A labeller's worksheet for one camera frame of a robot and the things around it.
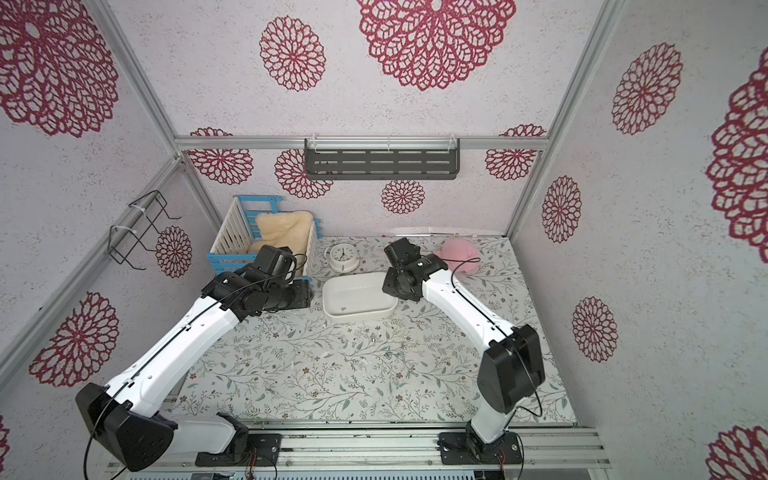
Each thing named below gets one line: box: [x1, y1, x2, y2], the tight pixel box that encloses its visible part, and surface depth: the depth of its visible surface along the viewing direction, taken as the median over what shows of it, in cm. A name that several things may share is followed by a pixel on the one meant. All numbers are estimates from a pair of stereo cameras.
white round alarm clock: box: [324, 243, 360, 272], surface depth 112 cm
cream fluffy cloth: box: [249, 211, 314, 257], surface depth 112 cm
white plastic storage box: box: [322, 272, 399, 317], surface depth 107 cm
